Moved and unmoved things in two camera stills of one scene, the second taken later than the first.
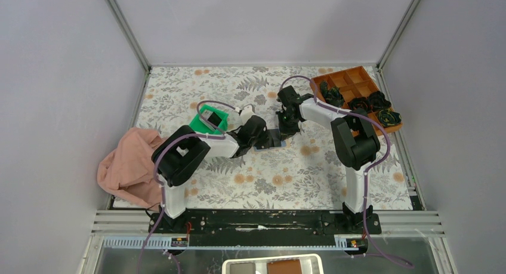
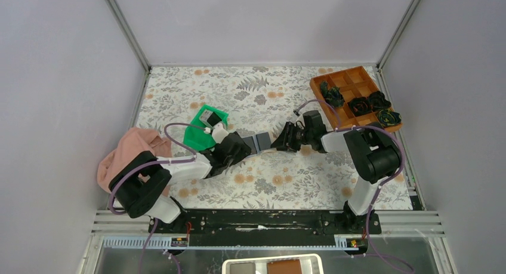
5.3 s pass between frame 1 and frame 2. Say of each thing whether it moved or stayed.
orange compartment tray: stayed
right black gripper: moved
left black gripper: moved
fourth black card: stayed
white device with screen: stayed
